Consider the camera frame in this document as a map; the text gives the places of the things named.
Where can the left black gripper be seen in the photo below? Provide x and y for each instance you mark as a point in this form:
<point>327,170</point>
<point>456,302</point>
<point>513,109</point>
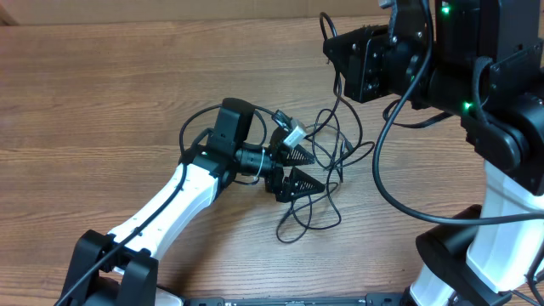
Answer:
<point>274,184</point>

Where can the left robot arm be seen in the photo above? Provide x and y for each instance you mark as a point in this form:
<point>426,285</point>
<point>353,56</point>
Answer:
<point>121,267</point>

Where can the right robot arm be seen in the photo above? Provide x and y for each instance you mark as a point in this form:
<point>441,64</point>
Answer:
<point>480,63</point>

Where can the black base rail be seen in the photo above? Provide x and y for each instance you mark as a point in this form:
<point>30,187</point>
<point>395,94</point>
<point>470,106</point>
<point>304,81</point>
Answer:
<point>370,299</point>

